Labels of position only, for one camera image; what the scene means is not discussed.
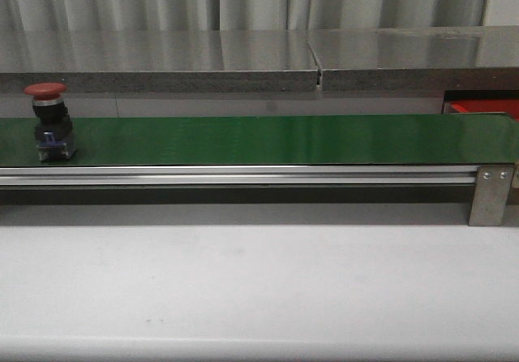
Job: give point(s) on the grey stone counter slab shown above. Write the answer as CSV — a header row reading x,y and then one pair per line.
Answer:
x,y
159,62

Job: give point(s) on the steel conveyor support bracket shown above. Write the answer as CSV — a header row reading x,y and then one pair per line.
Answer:
x,y
491,191

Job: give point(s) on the red plastic tray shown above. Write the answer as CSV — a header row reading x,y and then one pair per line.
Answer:
x,y
505,106

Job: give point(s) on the aluminium conveyor frame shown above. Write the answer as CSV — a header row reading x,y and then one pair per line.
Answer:
x,y
262,175

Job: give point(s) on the white pleated curtain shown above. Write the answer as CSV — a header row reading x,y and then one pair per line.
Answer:
x,y
199,15

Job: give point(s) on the green conveyor belt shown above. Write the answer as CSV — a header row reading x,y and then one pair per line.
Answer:
x,y
395,139

